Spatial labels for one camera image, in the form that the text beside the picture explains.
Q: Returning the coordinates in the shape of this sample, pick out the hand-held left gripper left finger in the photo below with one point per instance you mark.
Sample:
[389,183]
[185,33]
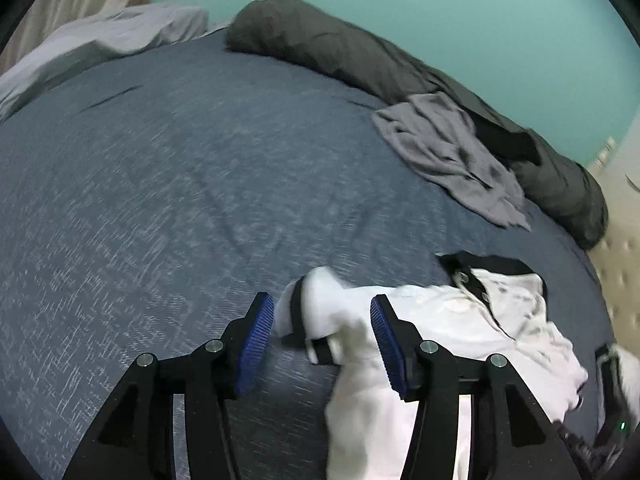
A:
[255,345]

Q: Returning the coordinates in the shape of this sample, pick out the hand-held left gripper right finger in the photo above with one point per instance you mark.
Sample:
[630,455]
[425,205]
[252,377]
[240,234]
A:
[387,345]

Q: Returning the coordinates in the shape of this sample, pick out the white polo shirt black trim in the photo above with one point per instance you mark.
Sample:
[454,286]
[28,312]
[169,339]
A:
[450,320]

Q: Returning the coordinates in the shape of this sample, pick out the folded black garment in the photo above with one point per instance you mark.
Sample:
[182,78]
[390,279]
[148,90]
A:
[609,385]

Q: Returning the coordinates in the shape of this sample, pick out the cream bed headboard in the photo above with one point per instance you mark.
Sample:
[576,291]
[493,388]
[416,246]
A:
[620,260]

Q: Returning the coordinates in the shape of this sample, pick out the crumpled grey garment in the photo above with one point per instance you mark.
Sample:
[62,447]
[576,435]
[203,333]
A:
[440,160]

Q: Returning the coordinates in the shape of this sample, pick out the dark grey rolled duvet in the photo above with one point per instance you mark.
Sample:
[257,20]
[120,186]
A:
[325,45]

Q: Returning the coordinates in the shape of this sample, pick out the light grey crumpled sheet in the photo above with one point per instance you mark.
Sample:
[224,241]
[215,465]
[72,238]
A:
[100,35]

